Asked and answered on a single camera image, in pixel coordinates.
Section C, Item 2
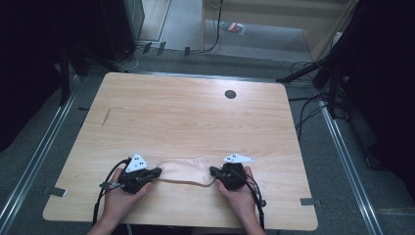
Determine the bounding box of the person's left hand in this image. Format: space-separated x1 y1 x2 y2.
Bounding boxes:
103 167 153 227

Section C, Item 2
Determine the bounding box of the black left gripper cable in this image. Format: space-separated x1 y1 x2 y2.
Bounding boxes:
92 157 132 227

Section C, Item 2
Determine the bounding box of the light wooden furniture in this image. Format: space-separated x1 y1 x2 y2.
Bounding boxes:
199 0 361 62

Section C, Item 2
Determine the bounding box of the grey tape strip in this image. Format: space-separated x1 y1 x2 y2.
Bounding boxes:
300 197 323 209
41 185 69 198

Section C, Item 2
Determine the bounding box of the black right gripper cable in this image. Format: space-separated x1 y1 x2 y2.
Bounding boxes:
237 168 267 230

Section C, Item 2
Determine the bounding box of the black floor cable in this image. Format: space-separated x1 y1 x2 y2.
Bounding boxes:
288 92 331 140

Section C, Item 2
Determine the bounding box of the cream white sock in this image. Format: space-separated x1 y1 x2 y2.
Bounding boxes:
157 156 217 188

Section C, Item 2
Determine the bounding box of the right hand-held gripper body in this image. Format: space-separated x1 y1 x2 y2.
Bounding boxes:
218 152 256 191

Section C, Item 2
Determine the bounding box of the black metal stand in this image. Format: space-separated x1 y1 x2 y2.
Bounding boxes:
58 47 72 107

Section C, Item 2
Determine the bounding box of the colourful packet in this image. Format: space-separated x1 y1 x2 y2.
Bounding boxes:
219 21 247 36

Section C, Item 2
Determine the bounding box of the dark cabinet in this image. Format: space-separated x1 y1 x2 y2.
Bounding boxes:
100 0 146 62

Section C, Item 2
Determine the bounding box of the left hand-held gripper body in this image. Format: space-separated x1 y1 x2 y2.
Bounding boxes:
117 152 155 195

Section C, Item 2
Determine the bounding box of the metal floor rail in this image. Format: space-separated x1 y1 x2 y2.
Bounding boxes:
0 92 79 231
320 100 385 235

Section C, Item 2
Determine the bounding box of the black hanging cable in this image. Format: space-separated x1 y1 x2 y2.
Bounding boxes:
190 0 224 54

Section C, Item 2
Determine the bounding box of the black stand leg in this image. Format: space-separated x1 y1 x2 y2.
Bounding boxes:
276 55 331 83

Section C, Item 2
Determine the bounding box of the person's right hand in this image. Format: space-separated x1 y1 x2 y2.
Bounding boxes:
215 165 259 224

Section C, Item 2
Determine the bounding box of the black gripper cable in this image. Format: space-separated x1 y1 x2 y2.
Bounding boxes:
237 168 267 230
92 157 132 227

